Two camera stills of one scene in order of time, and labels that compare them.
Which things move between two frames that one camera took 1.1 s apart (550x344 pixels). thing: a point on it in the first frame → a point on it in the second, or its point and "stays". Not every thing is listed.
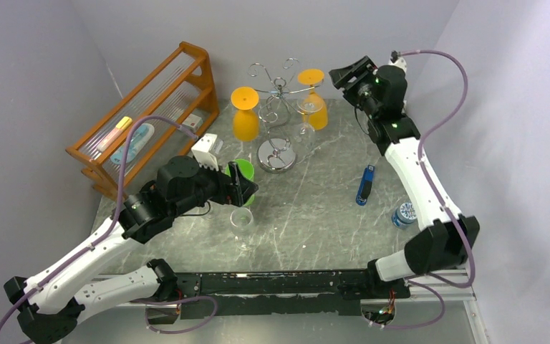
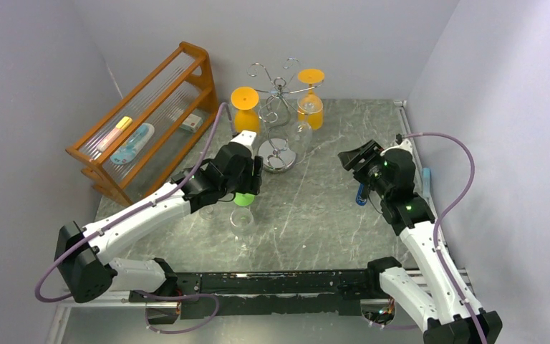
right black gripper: x=355 y=82 → x=364 y=165
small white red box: x=193 y=122 stays
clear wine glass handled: x=304 y=135 stays
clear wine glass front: x=242 y=218 stays
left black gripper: x=235 y=195 → x=254 y=181
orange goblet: x=244 y=100 stays
